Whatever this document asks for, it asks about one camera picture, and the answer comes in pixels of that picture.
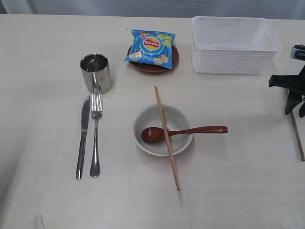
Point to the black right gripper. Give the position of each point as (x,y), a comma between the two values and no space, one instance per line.
(295,84)

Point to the brown wooden chopstick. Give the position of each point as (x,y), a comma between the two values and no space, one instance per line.
(297,136)
(167,139)

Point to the white perforated plastic basket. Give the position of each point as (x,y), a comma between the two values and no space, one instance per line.
(232,45)

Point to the white ceramic bowl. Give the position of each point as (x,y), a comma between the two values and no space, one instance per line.
(175,120)

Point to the brown wooden plate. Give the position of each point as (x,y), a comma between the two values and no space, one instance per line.
(156,69)

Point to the brown wooden spoon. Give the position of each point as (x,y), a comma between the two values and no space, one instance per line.
(156,134)

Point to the blue chips bag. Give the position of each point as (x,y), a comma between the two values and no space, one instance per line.
(152,47)

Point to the silver metal fork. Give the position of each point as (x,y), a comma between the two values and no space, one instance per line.
(96,113)

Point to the shiny steel cup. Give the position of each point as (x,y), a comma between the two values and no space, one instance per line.
(96,73)

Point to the silver table knife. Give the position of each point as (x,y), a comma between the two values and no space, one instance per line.
(84,127)

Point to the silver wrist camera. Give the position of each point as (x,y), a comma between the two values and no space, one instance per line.
(298,52)

